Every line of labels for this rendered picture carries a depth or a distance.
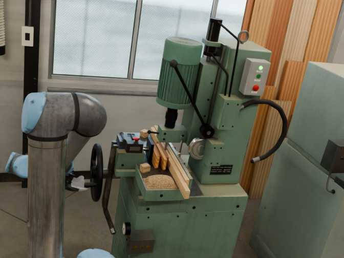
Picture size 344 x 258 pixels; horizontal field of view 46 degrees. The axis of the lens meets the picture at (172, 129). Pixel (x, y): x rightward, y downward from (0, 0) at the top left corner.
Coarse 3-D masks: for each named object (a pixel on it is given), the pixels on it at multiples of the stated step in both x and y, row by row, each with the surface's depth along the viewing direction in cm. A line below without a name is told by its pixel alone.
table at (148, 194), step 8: (144, 144) 220; (144, 152) 211; (144, 160) 203; (136, 168) 197; (152, 168) 197; (160, 168) 198; (120, 176) 196; (128, 176) 198; (136, 176) 196; (144, 176) 189; (144, 184) 182; (176, 184) 186; (144, 192) 180; (152, 192) 180; (160, 192) 181; (168, 192) 182; (176, 192) 183; (144, 200) 180; (152, 200) 181; (160, 200) 183; (168, 200) 184; (176, 200) 185
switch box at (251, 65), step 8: (248, 64) 184; (256, 64) 182; (264, 64) 183; (248, 72) 184; (256, 72) 184; (264, 72) 185; (248, 80) 185; (264, 80) 187; (240, 88) 191; (248, 88) 186; (264, 88) 189
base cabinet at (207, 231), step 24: (120, 192) 230; (120, 216) 228; (144, 216) 195; (168, 216) 199; (192, 216) 203; (216, 216) 207; (240, 216) 212; (120, 240) 225; (168, 240) 205; (192, 240) 210; (216, 240) 214
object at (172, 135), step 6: (162, 126) 202; (180, 126) 206; (162, 132) 199; (168, 132) 200; (174, 132) 201; (180, 132) 202; (186, 132) 203; (162, 138) 201; (168, 138) 202; (174, 138) 203
